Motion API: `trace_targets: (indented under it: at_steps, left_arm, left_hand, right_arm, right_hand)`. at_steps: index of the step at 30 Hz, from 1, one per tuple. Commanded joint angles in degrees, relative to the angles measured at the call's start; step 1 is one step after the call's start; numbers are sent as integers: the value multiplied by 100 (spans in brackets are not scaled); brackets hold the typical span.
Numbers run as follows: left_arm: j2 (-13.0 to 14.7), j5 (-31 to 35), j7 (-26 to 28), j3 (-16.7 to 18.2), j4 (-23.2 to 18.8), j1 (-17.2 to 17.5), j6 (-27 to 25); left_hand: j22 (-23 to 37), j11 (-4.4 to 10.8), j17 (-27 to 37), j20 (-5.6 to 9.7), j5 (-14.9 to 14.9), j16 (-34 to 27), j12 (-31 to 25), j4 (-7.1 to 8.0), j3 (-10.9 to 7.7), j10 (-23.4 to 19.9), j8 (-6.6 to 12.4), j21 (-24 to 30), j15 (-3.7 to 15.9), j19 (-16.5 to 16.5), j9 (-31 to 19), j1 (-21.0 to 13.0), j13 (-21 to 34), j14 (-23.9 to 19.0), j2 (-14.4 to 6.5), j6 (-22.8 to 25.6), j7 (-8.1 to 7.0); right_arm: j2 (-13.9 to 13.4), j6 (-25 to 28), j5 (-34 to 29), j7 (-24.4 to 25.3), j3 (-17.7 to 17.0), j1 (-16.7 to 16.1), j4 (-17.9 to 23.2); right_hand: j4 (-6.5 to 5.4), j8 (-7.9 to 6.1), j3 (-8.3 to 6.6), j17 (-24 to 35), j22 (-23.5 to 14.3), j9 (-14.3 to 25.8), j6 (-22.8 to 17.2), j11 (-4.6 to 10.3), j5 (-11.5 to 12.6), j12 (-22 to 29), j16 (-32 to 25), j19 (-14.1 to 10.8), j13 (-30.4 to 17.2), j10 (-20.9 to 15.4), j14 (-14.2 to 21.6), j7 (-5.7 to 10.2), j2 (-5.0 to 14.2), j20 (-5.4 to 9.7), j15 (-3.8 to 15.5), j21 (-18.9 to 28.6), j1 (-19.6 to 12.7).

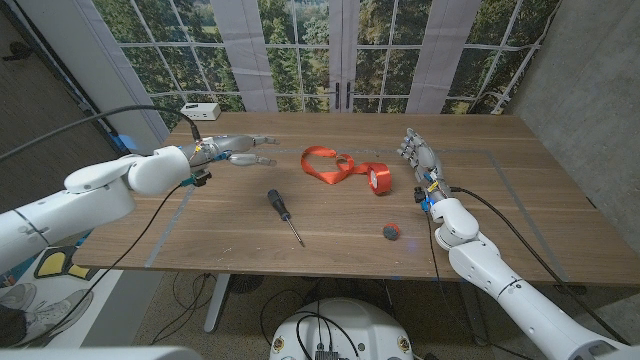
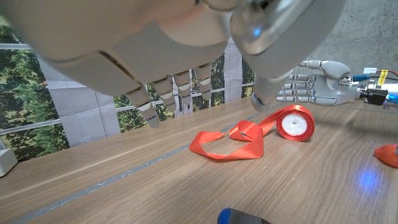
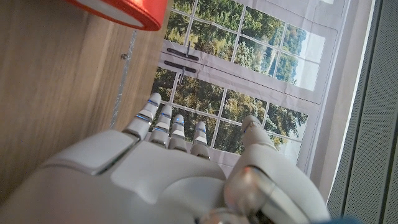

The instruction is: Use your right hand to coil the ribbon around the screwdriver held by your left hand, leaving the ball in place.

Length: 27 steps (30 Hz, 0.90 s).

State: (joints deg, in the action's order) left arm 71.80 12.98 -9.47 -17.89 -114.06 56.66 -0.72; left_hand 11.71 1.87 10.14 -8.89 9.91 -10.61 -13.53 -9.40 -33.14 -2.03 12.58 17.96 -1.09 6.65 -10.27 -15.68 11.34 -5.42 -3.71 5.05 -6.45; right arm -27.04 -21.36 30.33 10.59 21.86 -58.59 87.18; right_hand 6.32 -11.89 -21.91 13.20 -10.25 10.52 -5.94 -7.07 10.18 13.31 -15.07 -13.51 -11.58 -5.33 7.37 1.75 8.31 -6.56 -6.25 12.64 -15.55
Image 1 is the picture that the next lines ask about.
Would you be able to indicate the white table leg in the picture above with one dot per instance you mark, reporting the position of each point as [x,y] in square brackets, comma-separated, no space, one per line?
[217,305]

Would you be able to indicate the small grey red ball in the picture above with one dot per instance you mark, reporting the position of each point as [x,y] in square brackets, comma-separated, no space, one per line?
[391,231]

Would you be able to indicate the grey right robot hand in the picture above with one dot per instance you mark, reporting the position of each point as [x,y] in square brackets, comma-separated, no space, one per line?
[425,157]

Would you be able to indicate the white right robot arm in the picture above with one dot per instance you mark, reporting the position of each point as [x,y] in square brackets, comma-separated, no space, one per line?
[520,300]

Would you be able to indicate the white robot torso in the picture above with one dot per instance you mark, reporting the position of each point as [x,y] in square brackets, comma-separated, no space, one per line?
[350,330]

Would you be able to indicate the printed floor mat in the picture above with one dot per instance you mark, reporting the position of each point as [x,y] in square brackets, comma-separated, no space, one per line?
[60,285]

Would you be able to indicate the orange ribbon roll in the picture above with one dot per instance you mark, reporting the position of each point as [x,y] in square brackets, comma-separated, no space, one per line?
[381,178]

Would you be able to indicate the small blue object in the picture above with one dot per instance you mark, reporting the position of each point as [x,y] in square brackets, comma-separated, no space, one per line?
[125,142]

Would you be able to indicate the grey table leg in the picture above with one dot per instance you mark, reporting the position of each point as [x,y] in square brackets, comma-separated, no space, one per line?
[474,322]

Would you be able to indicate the black ribbed round object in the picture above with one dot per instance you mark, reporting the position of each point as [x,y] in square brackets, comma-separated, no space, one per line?
[245,284]

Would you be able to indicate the printed window backdrop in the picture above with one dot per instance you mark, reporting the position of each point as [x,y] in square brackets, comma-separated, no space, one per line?
[300,62]

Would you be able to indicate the white power strip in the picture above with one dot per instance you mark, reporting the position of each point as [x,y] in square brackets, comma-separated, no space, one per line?
[200,111]

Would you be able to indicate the grey sneaker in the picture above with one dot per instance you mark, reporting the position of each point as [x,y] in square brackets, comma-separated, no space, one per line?
[55,312]

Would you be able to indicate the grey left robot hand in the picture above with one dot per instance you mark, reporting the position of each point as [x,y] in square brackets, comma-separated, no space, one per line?
[220,146]

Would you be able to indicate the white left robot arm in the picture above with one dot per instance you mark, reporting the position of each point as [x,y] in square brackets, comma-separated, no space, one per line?
[75,205]

